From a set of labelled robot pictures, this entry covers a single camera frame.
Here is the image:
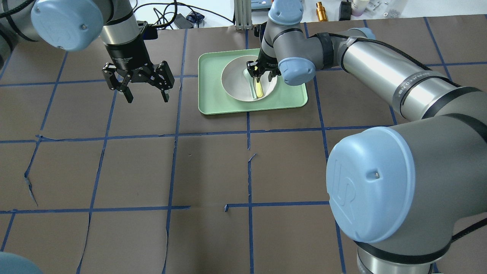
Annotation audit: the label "white round plate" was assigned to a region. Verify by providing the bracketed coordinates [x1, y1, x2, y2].
[221, 54, 278, 102]

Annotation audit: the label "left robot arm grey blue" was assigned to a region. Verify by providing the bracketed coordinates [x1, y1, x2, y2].
[1, 0, 187, 274]

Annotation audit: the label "black cables on bench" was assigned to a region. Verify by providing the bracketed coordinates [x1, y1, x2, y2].
[131, 0, 234, 29]

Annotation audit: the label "pale green plastic spoon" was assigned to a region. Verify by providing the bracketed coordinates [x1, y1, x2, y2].
[243, 69, 257, 100]

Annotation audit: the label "black adapter on bench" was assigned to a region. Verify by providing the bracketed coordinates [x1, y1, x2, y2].
[339, 0, 352, 21]

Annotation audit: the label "yellow plastic fork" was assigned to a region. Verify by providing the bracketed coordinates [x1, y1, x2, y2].
[253, 67, 263, 99]

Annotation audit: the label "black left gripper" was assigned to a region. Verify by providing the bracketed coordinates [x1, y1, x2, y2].
[102, 36, 175, 104]

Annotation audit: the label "aluminium frame post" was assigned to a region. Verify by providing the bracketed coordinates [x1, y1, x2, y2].
[234, 0, 253, 30]

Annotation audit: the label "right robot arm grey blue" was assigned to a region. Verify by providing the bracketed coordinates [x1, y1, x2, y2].
[249, 14, 486, 274]

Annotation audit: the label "mint green tray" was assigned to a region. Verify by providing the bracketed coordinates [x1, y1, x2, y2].
[198, 49, 308, 115]

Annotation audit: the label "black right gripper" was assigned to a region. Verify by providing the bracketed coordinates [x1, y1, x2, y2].
[246, 49, 280, 83]

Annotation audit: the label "gold metal cylinder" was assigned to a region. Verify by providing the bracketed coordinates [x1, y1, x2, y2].
[315, 2, 328, 21]

